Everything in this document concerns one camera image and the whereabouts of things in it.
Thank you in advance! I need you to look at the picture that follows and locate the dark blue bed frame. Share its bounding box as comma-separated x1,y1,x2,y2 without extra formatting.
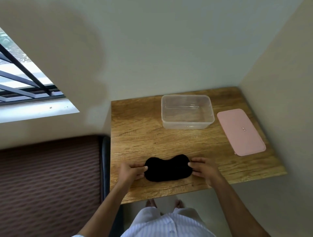
99,136,124,237

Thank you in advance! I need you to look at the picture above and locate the person's right hand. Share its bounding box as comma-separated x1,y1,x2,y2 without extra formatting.
188,157,222,187

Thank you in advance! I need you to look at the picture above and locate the brown textured mattress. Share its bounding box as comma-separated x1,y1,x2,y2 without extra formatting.
0,135,103,237

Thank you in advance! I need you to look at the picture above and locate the window with black bars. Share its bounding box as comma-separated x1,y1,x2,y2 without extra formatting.
0,27,80,123

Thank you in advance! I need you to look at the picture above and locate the person's right forearm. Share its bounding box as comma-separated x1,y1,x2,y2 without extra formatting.
208,176,270,237

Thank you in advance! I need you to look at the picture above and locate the person's left hand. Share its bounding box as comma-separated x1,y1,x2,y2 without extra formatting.
118,162,149,187

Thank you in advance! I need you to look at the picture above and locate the clear plastic food container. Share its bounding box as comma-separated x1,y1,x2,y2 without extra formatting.
161,94,215,130

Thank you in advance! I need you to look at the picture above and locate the person's left forearm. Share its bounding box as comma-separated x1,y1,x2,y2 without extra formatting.
78,178,134,237

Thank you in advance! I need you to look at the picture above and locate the pink container lid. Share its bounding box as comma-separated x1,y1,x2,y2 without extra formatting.
217,109,266,157

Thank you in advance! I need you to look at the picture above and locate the white striped shirt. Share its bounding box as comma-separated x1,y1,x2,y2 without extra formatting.
71,207,216,237

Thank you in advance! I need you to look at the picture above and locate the black fabric eye mask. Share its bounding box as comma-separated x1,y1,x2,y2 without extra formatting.
144,154,194,182

